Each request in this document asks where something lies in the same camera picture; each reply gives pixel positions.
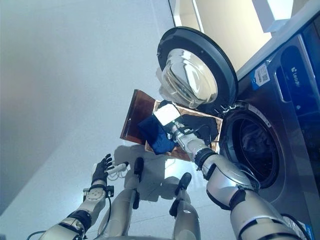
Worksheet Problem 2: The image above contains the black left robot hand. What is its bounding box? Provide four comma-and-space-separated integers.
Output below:
91, 154, 130, 187

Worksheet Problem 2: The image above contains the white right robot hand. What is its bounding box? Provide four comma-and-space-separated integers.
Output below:
152, 103, 181, 128

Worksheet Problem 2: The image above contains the blue garment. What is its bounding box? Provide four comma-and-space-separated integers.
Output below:
137, 115, 177, 155

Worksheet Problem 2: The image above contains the grey front-load washing machine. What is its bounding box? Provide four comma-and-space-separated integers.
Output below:
217, 32, 320, 240

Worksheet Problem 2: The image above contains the brown acrylic stand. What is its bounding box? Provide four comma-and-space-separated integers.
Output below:
119, 89, 157, 145

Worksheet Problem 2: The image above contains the black garment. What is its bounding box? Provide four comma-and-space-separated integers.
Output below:
159, 99, 218, 143

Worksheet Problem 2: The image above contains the round glass washer door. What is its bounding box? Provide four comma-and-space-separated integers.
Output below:
156, 26, 239, 112

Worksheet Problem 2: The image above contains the wicker laundry basket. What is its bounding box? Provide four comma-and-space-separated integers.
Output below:
144, 99, 224, 163

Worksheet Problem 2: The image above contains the small blue washer sticker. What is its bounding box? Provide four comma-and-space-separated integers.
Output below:
250, 62, 271, 90

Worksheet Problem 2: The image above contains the white counter cabinet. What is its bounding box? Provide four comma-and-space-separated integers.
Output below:
167, 0, 293, 73

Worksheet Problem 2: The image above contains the blue white energy label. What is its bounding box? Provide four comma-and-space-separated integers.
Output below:
281, 213, 313, 240

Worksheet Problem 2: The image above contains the white floor cable coil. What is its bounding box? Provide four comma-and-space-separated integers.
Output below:
108, 163, 130, 181

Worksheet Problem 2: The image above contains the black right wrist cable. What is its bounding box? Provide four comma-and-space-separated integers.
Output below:
184, 124, 219, 145

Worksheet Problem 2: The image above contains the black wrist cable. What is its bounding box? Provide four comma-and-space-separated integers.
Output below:
184, 124, 219, 145
27, 192, 113, 240

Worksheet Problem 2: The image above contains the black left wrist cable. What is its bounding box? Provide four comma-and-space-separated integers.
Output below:
27, 192, 113, 240

